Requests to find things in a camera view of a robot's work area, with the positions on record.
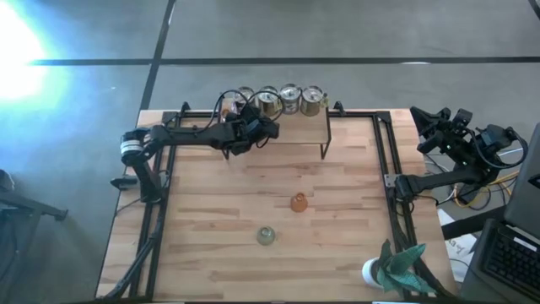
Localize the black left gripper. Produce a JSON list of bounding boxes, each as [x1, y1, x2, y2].
[[223, 103, 279, 156]]

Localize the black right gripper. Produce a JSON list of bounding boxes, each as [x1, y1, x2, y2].
[[409, 106, 473, 154]]

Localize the green glass candlestick holder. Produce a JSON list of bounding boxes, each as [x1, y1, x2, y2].
[[256, 225, 277, 247]]

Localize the wooden shelf black metal legs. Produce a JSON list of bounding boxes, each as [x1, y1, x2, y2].
[[218, 104, 333, 160]]

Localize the white paper sheet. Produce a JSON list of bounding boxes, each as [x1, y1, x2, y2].
[[437, 208, 478, 282]]

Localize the green plant in white pot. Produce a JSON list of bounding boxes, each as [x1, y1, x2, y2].
[[361, 239, 438, 296]]

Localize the dark grey laptop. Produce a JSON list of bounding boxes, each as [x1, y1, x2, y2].
[[457, 122, 540, 304]]

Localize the black metal stand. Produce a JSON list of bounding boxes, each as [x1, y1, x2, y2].
[[0, 168, 69, 223]]

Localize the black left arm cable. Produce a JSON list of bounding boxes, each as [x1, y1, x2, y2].
[[213, 88, 284, 128]]

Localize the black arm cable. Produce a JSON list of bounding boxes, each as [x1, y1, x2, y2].
[[467, 125, 530, 171], [213, 88, 284, 128]]

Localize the yellow floor cable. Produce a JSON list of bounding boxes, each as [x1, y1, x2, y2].
[[453, 170, 521, 210]]

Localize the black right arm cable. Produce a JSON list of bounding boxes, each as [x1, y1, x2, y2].
[[467, 125, 530, 171]]

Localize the black flat bracket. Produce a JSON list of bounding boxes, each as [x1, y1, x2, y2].
[[110, 176, 139, 190]]

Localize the black metal table frame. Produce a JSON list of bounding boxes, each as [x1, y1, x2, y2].
[[97, 100, 456, 301]]

